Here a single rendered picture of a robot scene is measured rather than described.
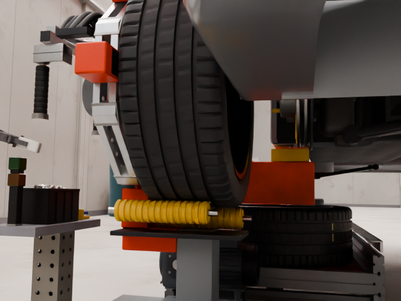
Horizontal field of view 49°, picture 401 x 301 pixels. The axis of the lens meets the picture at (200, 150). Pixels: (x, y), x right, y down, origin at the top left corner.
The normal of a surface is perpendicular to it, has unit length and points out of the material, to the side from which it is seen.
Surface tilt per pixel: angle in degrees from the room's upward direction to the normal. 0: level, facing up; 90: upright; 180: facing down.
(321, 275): 90
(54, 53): 90
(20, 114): 90
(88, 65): 90
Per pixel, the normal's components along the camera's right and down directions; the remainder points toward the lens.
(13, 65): 0.96, -0.01
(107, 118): -0.18, 0.64
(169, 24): -0.22, -0.32
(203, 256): -0.23, -0.09
